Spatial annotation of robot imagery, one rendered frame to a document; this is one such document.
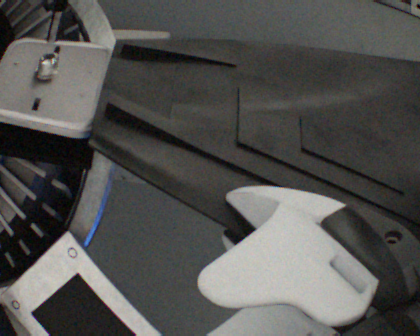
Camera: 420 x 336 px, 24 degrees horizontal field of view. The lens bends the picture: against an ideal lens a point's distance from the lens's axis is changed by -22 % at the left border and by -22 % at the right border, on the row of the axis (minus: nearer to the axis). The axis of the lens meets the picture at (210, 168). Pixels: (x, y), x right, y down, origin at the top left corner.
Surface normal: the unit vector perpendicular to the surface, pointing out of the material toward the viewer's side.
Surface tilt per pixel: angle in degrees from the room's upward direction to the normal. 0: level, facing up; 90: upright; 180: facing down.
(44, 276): 50
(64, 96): 8
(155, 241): 90
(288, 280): 6
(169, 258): 90
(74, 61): 8
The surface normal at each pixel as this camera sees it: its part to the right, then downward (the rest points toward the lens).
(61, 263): 0.07, -0.08
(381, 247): -0.93, 0.19
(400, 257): 0.09, -0.75
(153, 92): 0.25, -0.81
